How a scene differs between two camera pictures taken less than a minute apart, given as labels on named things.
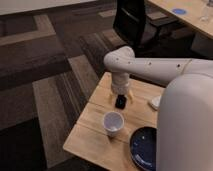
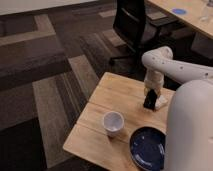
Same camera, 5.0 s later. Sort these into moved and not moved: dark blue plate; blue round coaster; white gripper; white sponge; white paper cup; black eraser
Moved: black eraser; white gripper
Not moved: dark blue plate; white sponge; blue round coaster; white paper cup
